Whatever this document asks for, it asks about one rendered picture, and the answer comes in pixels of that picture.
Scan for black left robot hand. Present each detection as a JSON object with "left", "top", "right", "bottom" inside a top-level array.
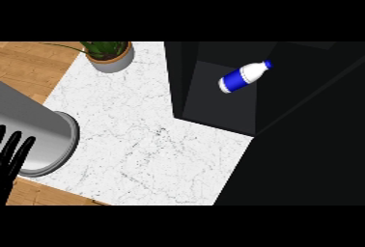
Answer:
[{"left": 0, "top": 124, "right": 36, "bottom": 206}]

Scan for blue and white water bottle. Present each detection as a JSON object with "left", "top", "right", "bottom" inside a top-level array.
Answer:
[{"left": 217, "top": 59, "right": 274, "bottom": 95}]

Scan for dark flat cabinet door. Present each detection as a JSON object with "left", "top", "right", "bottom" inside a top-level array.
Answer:
[{"left": 214, "top": 56, "right": 365, "bottom": 206}]

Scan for grey metal cylinder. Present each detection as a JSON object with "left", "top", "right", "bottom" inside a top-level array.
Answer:
[{"left": 0, "top": 80, "right": 81, "bottom": 178}]

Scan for green plant in grey pot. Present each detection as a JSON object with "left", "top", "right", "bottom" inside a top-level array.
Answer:
[{"left": 38, "top": 41, "right": 137, "bottom": 74}]

